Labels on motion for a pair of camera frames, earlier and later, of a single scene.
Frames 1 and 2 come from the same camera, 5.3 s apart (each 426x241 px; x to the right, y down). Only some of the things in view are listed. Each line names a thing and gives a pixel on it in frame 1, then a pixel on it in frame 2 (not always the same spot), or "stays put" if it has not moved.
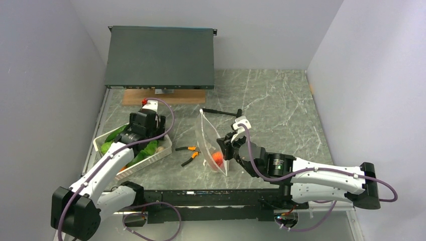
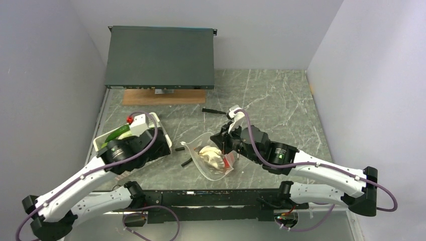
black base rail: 192,206 stays put
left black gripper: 158,131 to 163,150
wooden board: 134,97 stays put
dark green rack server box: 149,57 stays put
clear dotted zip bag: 207,137 to 209,171
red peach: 218,156 to 226,163
